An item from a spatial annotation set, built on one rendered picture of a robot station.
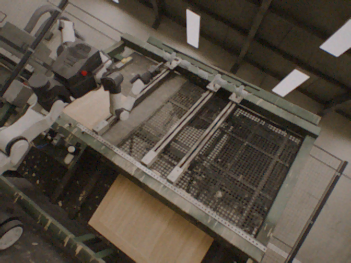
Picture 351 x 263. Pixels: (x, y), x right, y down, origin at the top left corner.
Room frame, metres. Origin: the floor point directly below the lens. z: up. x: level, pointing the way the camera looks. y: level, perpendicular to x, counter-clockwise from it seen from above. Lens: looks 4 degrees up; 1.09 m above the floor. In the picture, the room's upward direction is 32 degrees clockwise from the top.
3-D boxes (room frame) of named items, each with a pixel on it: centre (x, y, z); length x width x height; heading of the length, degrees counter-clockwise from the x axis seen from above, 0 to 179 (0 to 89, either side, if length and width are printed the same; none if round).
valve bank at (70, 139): (2.17, 0.78, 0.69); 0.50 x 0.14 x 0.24; 72
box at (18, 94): (2.24, 1.22, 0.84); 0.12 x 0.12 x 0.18; 72
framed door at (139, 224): (2.19, -0.22, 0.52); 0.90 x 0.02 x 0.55; 72
